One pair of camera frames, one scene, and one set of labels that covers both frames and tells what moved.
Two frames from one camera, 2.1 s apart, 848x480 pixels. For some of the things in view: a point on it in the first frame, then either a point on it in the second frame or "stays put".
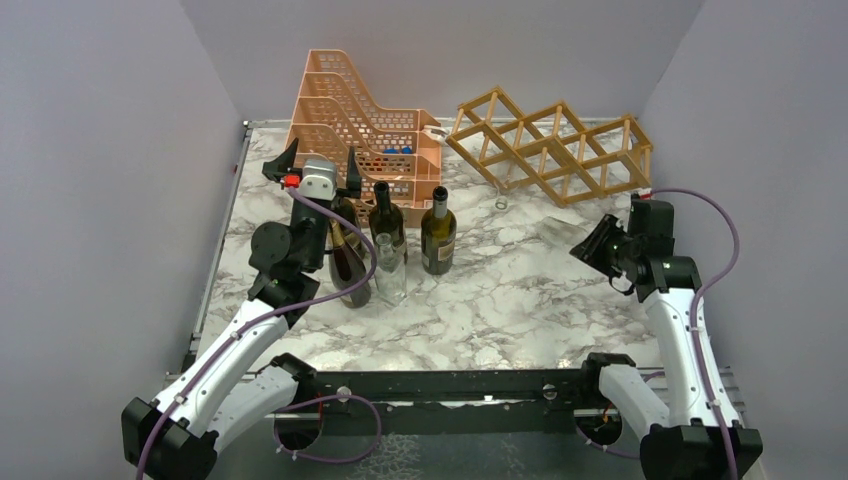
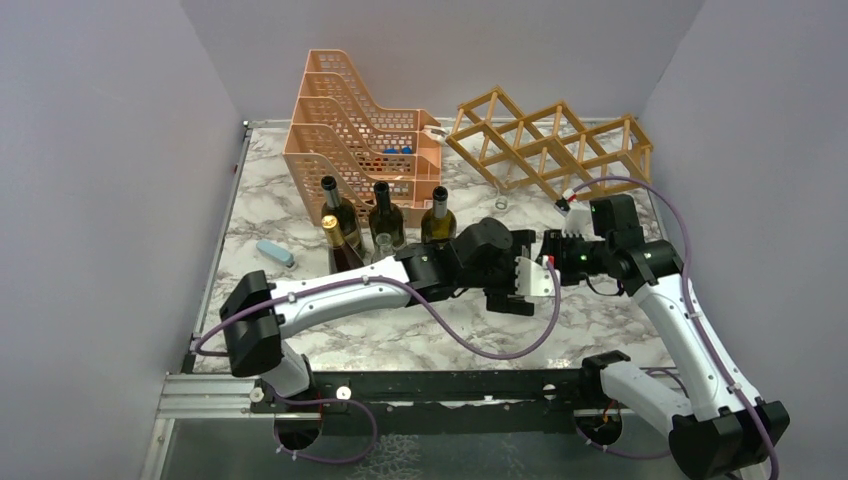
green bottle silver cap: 438,235 stays put
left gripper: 280,168 -> 508,301
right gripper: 590,250 -> 554,245
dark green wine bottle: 387,219 stays put
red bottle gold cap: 346,269 stays put
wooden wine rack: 553,152 stays put
